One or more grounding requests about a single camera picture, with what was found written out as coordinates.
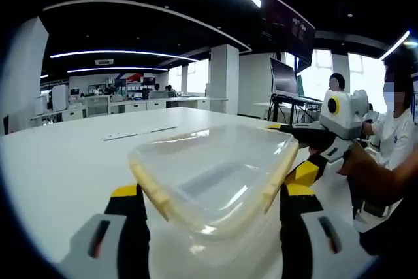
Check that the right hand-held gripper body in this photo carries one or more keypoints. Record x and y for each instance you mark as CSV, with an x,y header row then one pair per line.
x,y
346,119

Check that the laptop on stand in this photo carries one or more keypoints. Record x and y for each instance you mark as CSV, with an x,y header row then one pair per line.
x,y
284,78

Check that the clear lid with yellow latches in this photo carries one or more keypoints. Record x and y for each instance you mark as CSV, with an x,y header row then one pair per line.
x,y
212,161

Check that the ceiling air vent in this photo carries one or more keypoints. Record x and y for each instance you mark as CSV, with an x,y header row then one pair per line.
x,y
104,62

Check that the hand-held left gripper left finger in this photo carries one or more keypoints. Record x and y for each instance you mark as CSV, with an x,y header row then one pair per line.
x,y
94,243

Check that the person's right hand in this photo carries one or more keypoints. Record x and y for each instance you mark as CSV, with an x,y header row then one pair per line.
x,y
362,168

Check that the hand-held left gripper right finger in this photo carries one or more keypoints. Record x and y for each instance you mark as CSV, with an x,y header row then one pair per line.
x,y
326,243

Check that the white appliance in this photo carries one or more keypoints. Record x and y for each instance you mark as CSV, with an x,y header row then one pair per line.
x,y
59,97

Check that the glass door cabinet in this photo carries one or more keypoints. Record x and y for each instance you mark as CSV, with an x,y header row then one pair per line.
x,y
97,106

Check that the large hanging dark screen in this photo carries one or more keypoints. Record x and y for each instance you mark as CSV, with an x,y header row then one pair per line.
x,y
284,24

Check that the straight ceiling light strip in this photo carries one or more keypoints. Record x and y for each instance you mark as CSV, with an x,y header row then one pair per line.
x,y
117,69
124,52
395,45

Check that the black monitor stand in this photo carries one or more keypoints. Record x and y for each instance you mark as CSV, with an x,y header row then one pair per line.
x,y
295,98

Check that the white cabinet row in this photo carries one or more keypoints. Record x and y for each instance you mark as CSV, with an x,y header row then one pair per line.
x,y
137,106

